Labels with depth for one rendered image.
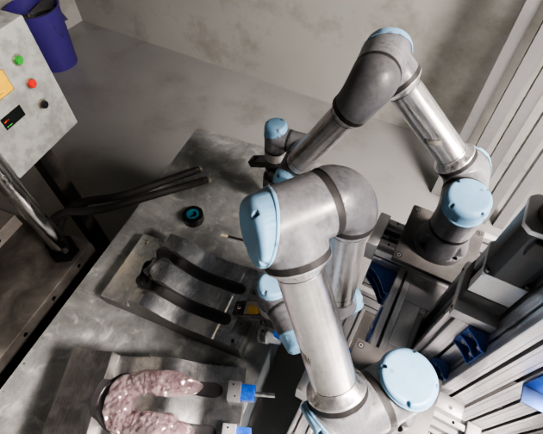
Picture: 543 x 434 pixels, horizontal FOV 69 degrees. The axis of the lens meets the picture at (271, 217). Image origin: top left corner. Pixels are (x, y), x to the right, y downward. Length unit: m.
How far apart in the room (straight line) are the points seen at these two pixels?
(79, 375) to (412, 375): 0.88
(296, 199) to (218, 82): 3.02
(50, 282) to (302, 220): 1.18
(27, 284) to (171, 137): 1.78
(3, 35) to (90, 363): 0.95
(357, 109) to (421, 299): 0.62
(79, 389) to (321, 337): 0.78
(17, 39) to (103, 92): 2.29
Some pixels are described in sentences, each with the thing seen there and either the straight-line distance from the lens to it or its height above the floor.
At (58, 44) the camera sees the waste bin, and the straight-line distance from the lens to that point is 3.98.
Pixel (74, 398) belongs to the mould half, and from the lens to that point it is 1.28.
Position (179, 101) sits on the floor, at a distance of 3.42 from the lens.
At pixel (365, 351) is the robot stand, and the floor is 1.04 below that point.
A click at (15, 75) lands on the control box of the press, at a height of 1.35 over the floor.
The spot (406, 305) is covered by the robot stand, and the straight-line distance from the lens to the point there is 1.26.
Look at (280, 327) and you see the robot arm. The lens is 0.94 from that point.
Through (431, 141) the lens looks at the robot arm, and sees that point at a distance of 1.13.
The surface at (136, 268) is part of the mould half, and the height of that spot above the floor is 0.86.
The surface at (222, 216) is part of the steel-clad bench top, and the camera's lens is 1.55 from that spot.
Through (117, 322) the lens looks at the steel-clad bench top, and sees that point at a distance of 1.43.
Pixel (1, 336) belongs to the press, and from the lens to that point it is 1.60.
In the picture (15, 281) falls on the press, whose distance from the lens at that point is 1.68.
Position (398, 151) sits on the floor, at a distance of 3.04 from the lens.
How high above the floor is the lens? 2.05
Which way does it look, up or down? 54 degrees down
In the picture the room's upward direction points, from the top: straight up
